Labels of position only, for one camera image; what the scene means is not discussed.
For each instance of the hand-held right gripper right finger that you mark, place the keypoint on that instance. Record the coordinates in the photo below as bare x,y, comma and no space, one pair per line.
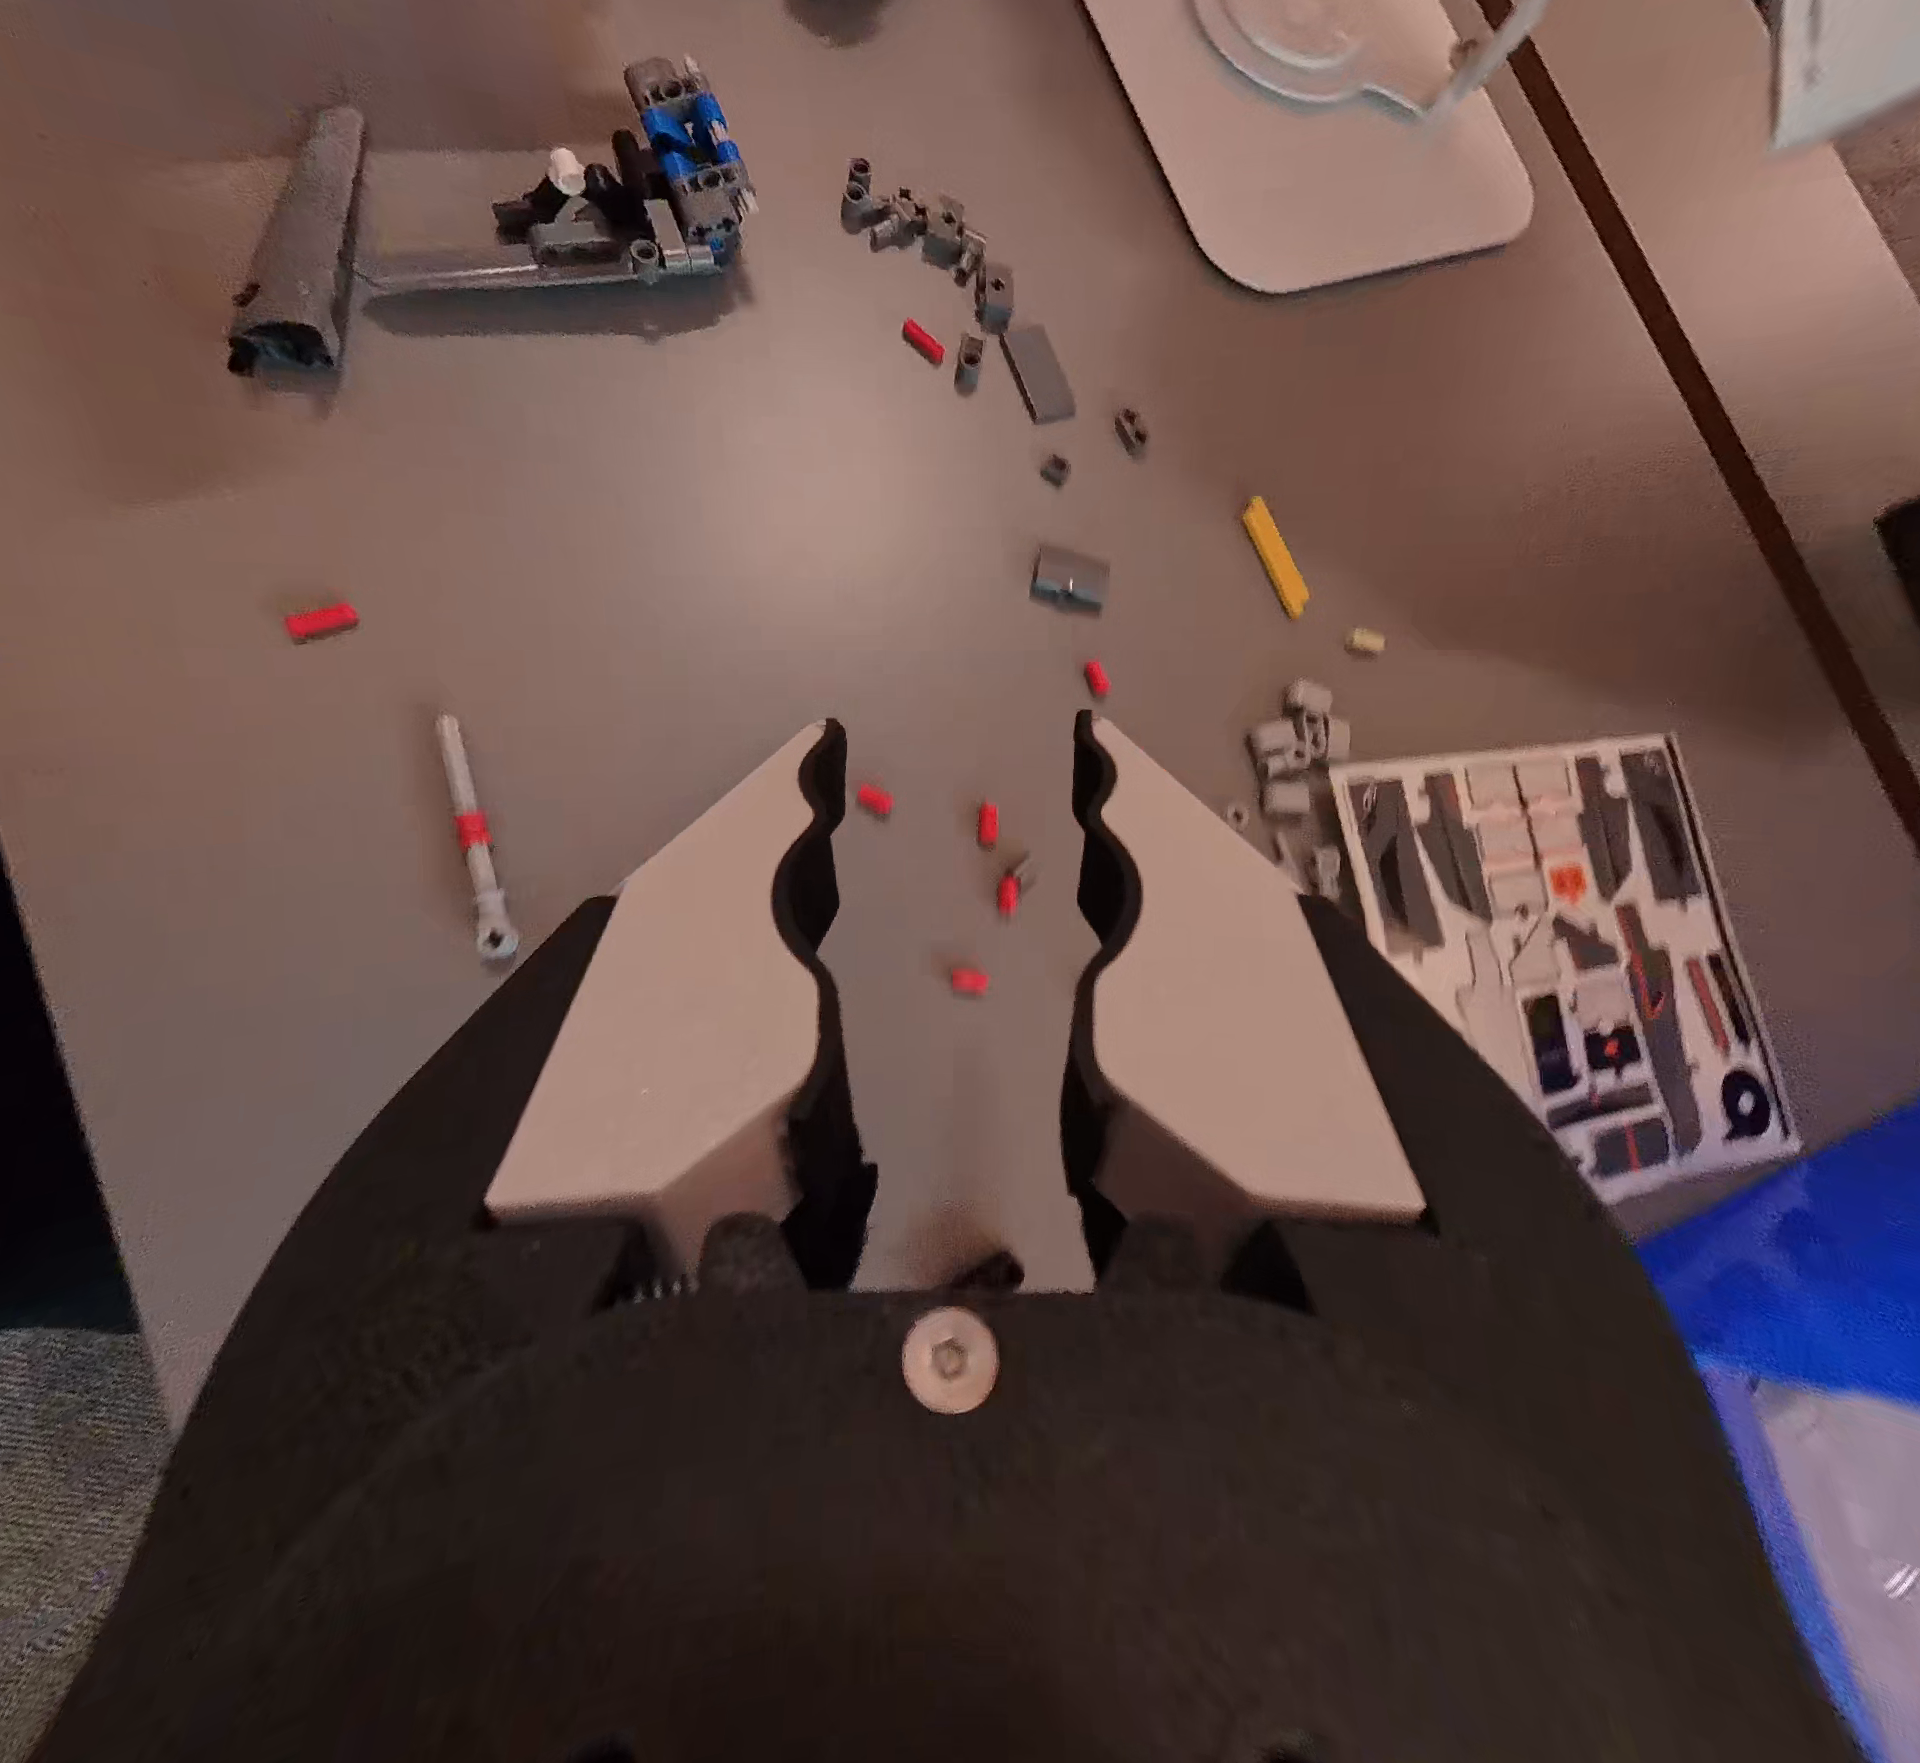
1245,1044

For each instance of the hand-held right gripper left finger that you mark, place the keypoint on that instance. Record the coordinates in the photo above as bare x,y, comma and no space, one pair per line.
675,1044

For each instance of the light grey lego connector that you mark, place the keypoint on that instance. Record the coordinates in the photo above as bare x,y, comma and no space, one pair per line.
497,930

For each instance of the long grey lego axle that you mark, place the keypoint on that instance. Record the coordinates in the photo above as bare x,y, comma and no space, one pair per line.
457,774

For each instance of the grey blue lego wing assembly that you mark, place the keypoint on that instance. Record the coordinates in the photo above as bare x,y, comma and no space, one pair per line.
600,240

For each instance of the dark grey tapered lego panel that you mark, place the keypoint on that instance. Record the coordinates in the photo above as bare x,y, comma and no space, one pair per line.
300,249

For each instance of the lego sticker sheet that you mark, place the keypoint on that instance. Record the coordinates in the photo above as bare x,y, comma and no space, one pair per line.
1559,953

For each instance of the scattered small red lego bushes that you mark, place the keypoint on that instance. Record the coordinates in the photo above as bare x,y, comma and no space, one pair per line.
986,823

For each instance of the tan lego pin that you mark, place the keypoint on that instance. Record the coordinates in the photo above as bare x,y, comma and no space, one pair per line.
1363,643

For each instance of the yellow lego axle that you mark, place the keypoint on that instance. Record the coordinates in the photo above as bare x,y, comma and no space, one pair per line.
1275,558

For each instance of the grey double lego connector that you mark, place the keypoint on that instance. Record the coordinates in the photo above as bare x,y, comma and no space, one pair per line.
1069,578

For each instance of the long red lego pin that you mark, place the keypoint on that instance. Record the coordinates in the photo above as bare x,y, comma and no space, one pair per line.
322,621

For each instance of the dark grey oval lego piece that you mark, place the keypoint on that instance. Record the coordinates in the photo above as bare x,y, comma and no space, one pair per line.
1131,432

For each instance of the dark grey flat lego tile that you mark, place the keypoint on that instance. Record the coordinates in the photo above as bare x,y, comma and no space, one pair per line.
1037,373

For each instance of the grey lego pin connector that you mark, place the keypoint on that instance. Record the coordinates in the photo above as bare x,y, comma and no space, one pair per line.
968,363

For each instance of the pile of light grey connectors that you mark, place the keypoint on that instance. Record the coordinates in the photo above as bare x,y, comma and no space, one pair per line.
1288,759

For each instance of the blue plastic bin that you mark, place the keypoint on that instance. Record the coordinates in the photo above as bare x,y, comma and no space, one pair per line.
1799,1267

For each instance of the cluster of dark grey pieces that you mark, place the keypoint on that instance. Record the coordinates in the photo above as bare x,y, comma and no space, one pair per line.
938,226

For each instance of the white metal stand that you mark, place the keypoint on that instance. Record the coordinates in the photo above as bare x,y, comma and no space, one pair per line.
1350,175

